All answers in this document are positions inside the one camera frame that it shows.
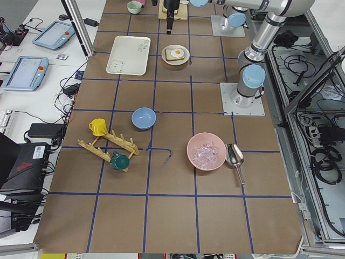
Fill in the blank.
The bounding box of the cream bear tray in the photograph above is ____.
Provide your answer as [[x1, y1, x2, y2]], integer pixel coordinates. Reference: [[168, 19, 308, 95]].
[[106, 36, 151, 76]]

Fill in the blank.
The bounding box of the teach pendant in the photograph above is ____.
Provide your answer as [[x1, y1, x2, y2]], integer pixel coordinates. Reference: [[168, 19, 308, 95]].
[[3, 56, 49, 91], [32, 21, 75, 50]]

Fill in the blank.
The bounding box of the metal scoop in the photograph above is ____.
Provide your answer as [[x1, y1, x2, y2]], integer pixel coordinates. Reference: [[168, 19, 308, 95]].
[[226, 144, 245, 185]]

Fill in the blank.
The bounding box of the wooden cutting board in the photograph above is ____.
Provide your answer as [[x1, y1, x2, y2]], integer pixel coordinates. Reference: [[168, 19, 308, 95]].
[[158, 2, 188, 20]]

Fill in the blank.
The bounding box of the dark green mug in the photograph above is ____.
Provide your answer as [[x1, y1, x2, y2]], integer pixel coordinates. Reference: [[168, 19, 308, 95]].
[[110, 151, 129, 170]]

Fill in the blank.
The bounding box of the cream round plate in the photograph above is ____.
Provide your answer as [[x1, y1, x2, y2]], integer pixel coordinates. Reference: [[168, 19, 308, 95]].
[[161, 45, 190, 66]]

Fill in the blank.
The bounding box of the small power brick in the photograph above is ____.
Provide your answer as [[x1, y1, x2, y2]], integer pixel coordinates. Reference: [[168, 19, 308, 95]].
[[84, 18, 99, 27]]

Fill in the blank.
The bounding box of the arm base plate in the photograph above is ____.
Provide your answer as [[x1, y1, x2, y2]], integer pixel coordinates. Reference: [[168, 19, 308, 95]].
[[211, 13, 246, 37], [220, 83, 265, 116]]

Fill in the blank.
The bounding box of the near teach pendant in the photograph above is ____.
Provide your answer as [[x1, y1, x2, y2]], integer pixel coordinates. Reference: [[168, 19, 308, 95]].
[[3, 56, 49, 91]]

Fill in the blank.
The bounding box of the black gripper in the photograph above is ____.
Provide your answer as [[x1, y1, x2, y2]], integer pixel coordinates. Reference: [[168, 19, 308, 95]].
[[163, 0, 180, 35]]

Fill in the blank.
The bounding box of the aluminium frame post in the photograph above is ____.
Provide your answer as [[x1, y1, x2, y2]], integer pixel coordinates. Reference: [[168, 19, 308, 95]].
[[61, 0, 94, 58]]

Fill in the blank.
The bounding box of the far teach pendant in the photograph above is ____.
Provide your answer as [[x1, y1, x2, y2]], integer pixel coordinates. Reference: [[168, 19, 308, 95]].
[[32, 21, 75, 50]]

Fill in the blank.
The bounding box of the bread slice under egg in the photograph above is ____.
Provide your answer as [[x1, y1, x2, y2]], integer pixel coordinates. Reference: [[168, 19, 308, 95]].
[[165, 48, 185, 61]]

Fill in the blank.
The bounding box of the fried egg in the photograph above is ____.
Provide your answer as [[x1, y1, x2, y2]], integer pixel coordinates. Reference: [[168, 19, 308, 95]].
[[170, 48, 184, 59]]

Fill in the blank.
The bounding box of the pink bowl with ice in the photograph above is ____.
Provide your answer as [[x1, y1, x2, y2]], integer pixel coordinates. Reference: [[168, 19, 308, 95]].
[[187, 132, 226, 171]]

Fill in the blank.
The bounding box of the pink cloth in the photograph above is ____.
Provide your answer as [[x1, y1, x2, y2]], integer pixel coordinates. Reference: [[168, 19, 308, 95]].
[[137, 0, 146, 6]]

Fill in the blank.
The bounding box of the blue bowl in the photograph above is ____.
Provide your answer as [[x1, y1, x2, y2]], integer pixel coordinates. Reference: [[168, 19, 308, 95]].
[[132, 107, 156, 130]]

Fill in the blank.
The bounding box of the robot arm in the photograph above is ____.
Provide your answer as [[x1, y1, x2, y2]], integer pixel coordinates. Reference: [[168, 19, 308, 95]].
[[190, 0, 314, 108], [220, 5, 248, 30]]

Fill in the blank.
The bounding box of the yellow mug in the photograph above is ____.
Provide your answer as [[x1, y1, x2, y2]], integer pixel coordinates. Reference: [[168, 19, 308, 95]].
[[88, 118, 108, 137]]

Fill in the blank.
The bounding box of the light green bowl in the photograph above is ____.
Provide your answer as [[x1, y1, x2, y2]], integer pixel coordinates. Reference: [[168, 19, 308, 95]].
[[127, 1, 142, 15]]

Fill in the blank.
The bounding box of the black power adapter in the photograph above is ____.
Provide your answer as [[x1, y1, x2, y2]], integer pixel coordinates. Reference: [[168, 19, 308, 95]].
[[23, 123, 63, 145]]

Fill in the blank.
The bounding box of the small card pack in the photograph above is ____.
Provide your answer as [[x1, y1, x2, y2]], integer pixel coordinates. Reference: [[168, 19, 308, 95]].
[[55, 53, 68, 60]]

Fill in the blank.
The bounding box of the black computer box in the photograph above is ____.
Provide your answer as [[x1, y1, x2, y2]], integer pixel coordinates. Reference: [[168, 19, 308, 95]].
[[1, 133, 51, 232]]

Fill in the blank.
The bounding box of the wooden mug rack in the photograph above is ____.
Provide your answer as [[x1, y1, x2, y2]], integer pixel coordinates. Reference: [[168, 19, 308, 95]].
[[78, 129, 140, 173]]

